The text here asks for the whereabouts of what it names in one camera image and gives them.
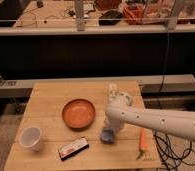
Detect orange carrot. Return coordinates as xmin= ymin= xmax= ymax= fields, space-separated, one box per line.
xmin=136 ymin=128 xmax=147 ymax=160

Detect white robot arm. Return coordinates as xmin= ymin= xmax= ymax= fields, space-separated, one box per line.
xmin=105 ymin=92 xmax=195 ymax=142

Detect white tube bottle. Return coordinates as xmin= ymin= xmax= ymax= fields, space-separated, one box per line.
xmin=108 ymin=83 xmax=118 ymax=102

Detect orange plate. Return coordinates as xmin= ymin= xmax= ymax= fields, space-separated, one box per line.
xmin=62 ymin=99 xmax=95 ymax=129

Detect white cup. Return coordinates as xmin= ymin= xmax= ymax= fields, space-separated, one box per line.
xmin=19 ymin=126 xmax=43 ymax=151

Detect black bag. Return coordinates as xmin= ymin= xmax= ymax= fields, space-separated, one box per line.
xmin=98 ymin=10 xmax=123 ymax=26

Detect orange basket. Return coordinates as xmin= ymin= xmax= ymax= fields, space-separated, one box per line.
xmin=123 ymin=5 xmax=143 ymax=25

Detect black floor cables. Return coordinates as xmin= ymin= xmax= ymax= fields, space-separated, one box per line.
xmin=153 ymin=129 xmax=195 ymax=171

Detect grey metal post right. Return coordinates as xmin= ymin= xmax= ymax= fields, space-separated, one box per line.
xmin=166 ymin=0 xmax=184 ymax=30

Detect grey metal post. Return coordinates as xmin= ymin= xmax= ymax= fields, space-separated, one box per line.
xmin=166 ymin=0 xmax=184 ymax=30
xmin=74 ymin=0 xmax=85 ymax=31

